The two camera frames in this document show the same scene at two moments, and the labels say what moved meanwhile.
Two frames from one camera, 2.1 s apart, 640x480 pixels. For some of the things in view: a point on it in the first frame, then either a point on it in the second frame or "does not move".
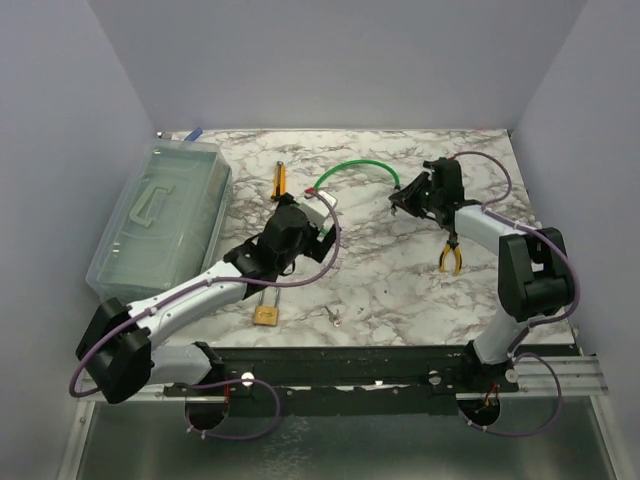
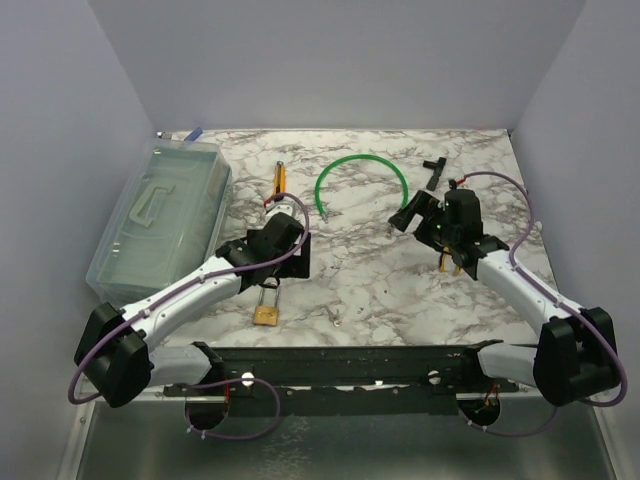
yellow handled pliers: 457,254 does not move
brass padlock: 265,315 does not move
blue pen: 194,135 does not move
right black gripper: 408,198 to 422,204
